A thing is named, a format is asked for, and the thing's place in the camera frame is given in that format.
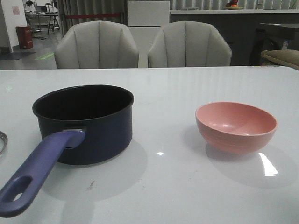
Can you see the white cabinet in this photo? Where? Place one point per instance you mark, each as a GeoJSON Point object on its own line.
{"type": "Point", "coordinates": [145, 17]}

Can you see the dark side table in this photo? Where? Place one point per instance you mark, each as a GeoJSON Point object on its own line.
{"type": "Point", "coordinates": [273, 36]}

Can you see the grey curtain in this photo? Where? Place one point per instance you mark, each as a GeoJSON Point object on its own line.
{"type": "Point", "coordinates": [72, 12]}

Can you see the right beige chair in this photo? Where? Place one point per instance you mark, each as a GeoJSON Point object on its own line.
{"type": "Point", "coordinates": [188, 44]}

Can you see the tan cushion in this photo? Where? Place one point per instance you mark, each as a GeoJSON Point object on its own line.
{"type": "Point", "coordinates": [282, 57]}

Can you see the pink bowl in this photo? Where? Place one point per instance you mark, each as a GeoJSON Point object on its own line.
{"type": "Point", "coordinates": [235, 127]}

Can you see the background desk with equipment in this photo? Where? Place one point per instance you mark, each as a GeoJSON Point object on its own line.
{"type": "Point", "coordinates": [40, 13]}

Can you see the fruit plate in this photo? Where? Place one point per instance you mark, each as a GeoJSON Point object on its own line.
{"type": "Point", "coordinates": [233, 5]}

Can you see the dark blue saucepan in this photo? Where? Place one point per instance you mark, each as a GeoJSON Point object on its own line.
{"type": "Point", "coordinates": [79, 125]}

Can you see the grey counter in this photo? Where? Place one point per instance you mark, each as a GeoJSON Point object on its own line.
{"type": "Point", "coordinates": [238, 28]}

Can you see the glass lid blue knob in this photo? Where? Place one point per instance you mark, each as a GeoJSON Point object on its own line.
{"type": "Point", "coordinates": [3, 142]}

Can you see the beige chair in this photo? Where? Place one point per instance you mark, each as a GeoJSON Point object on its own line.
{"type": "Point", "coordinates": [188, 44]}
{"type": "Point", "coordinates": [97, 45]}

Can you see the left beige chair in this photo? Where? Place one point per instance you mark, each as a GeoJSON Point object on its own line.
{"type": "Point", "coordinates": [97, 45]}

